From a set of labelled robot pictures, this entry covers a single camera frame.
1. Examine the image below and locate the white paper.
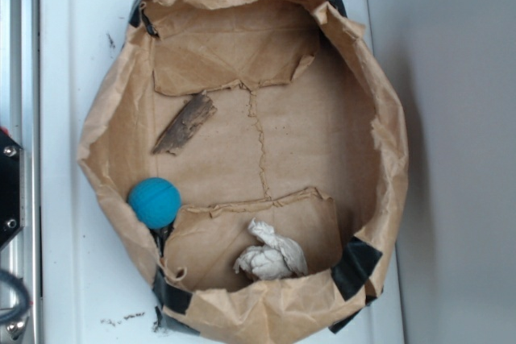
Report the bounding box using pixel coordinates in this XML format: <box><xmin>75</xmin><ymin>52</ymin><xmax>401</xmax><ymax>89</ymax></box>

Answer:
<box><xmin>233</xmin><ymin>218</ymin><xmax>309</xmax><ymax>281</ymax></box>

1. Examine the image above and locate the brown paper bag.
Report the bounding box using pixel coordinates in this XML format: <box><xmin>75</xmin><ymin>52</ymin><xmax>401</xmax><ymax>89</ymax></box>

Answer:
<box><xmin>77</xmin><ymin>0</ymin><xmax>408</xmax><ymax>343</ymax></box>

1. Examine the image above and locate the brown bark piece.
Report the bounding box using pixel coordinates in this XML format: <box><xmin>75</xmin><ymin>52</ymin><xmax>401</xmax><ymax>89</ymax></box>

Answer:
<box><xmin>152</xmin><ymin>91</ymin><xmax>217</xmax><ymax>155</ymax></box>

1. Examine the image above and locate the blue ball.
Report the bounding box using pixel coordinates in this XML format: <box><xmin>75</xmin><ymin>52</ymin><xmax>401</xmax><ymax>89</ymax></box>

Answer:
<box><xmin>127</xmin><ymin>177</ymin><xmax>181</xmax><ymax>229</ymax></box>

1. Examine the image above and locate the white plastic tray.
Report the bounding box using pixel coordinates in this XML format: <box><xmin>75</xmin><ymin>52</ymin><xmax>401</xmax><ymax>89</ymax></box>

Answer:
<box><xmin>38</xmin><ymin>0</ymin><xmax>406</xmax><ymax>344</ymax></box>

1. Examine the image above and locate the black metal bracket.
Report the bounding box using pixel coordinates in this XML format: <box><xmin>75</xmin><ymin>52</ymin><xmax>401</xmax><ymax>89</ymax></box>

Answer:
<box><xmin>0</xmin><ymin>127</ymin><xmax>23</xmax><ymax>250</ymax></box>

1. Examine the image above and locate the aluminium rail frame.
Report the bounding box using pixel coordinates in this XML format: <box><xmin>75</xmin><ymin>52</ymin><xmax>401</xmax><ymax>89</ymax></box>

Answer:
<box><xmin>1</xmin><ymin>0</ymin><xmax>43</xmax><ymax>343</ymax></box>

